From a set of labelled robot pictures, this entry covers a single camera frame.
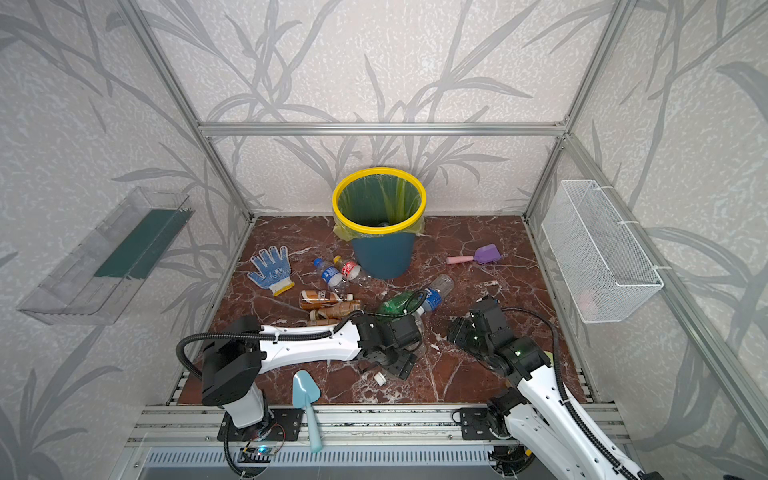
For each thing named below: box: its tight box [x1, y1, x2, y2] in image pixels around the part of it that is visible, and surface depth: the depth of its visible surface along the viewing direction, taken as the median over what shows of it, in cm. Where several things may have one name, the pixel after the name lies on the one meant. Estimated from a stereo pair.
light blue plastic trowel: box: [292, 370, 323, 453], surface depth 79 cm
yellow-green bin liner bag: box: [333, 174, 425, 241], surface depth 98 cm
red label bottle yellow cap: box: [333, 255, 372, 286], surface depth 101 cm
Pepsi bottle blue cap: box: [313, 258, 350, 296], surface depth 100 cm
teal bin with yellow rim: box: [332, 167, 427, 281], surface depth 96 cm
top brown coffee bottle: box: [299, 290, 343, 310], surface depth 93 cm
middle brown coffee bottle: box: [309, 302, 361, 321], surface depth 91 cm
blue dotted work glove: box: [247, 246, 295, 297], surface depth 104 cm
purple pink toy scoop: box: [446, 244, 502, 265], surface depth 110 cm
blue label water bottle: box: [418, 274, 455, 315], surface depth 96 cm
